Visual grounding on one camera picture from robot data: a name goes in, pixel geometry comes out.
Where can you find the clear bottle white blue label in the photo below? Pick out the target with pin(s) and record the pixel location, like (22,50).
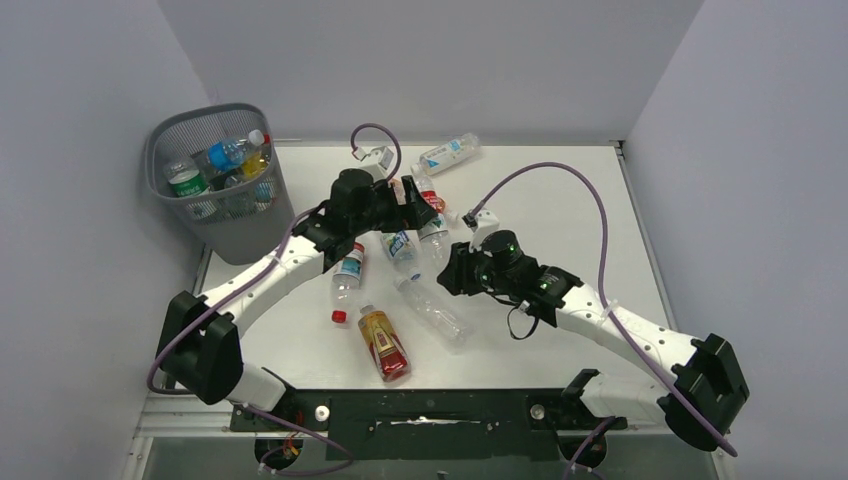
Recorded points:
(450,154)

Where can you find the brown tea bottle red base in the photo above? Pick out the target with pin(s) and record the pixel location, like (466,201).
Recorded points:
(383,343)

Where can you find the clear bottle blue green label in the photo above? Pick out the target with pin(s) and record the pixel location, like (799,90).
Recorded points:
(402,254)

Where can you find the aluminium frame rail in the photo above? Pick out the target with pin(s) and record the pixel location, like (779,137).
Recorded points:
(185,414)

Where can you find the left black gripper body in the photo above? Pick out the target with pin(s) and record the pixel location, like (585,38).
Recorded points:
(382,213)

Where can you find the clear blue bottle purple label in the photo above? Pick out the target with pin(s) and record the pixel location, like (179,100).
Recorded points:
(250,201)

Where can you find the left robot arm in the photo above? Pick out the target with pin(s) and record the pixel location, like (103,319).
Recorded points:
(200,342)

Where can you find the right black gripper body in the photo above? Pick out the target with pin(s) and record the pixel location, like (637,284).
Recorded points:
(486,279)

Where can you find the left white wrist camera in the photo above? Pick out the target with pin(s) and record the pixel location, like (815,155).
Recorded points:
(377,161)

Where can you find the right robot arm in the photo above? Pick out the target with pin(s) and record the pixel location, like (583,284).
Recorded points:
(693,386)

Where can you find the orange tinted bottle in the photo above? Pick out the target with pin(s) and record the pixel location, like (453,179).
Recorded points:
(435,201)

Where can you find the clear unlabelled bottle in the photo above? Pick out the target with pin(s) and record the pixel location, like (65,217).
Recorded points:
(433,312)

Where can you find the grey mesh waste bin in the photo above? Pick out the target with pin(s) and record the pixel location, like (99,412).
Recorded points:
(237,240)

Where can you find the clear bottle red teal label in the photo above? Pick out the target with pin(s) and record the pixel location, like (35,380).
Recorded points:
(346,285)

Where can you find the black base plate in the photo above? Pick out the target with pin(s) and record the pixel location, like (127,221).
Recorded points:
(456,443)

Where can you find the clear bottle green white label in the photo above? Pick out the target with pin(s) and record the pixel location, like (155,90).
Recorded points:
(185,178)

